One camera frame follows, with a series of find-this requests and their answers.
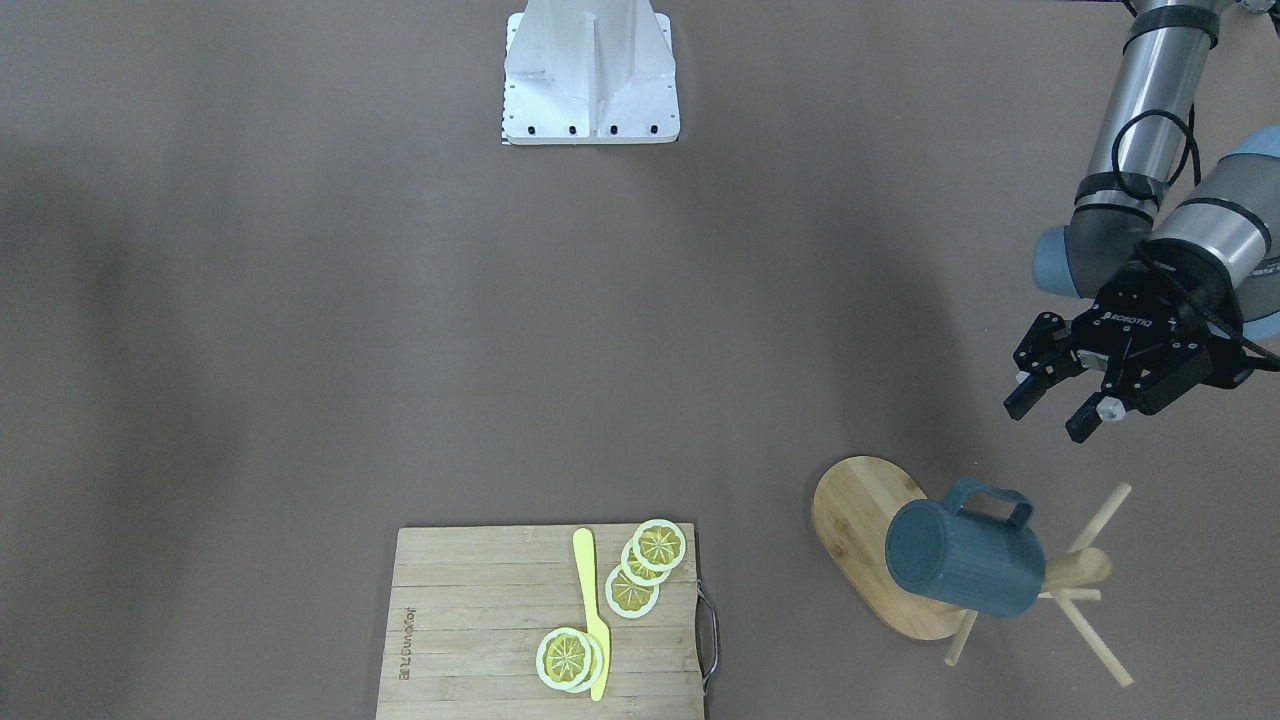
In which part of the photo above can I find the lemon slice single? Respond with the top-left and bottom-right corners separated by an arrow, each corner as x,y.
535,626 -> 604,694

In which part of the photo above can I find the wooden cup rack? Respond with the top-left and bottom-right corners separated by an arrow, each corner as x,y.
812,456 -> 1133,687

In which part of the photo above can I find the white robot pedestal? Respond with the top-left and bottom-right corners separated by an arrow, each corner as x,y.
500,1 -> 681,146

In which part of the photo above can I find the yellow toy knife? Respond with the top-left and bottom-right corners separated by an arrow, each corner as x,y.
572,527 -> 612,702

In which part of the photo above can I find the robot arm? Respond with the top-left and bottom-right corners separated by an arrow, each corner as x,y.
1004,1 -> 1279,443

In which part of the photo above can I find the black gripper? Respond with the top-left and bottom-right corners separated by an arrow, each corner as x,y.
1004,241 -> 1256,445

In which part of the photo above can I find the bamboo cutting board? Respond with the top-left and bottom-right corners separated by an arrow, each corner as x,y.
376,521 -> 718,719

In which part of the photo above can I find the lemon slice stack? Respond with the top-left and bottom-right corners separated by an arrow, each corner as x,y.
605,518 -> 689,619

